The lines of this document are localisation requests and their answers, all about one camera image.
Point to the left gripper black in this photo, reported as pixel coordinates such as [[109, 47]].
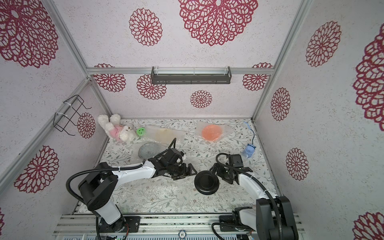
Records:
[[184, 173]]

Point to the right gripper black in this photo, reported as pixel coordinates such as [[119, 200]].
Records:
[[221, 172]]

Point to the dark grey plate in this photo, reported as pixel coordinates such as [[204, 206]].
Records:
[[206, 182]]

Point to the clear bubble wrap sheet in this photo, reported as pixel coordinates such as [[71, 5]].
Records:
[[163, 195]]

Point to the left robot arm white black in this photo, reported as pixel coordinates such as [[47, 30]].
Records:
[[94, 187]]

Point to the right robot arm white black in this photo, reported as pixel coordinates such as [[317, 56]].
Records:
[[273, 217]]

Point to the yellow plate in bubble wrap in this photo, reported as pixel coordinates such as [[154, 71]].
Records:
[[163, 135]]

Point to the orange plate in bubble wrap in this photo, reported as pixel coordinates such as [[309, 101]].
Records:
[[212, 132]]

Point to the green round toy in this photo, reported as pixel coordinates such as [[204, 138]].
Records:
[[141, 131]]

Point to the white plush bunny pink dress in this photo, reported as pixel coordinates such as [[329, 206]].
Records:
[[114, 130]]

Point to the blue toy with cord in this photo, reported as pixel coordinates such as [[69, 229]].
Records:
[[249, 150]]

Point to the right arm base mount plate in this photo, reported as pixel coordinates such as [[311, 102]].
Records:
[[237, 224]]

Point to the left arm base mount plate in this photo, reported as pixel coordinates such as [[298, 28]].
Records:
[[128, 224]]

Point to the aluminium front rail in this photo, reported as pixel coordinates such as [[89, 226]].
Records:
[[150, 224]]

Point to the black wire wall basket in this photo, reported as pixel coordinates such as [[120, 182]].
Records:
[[74, 103]]

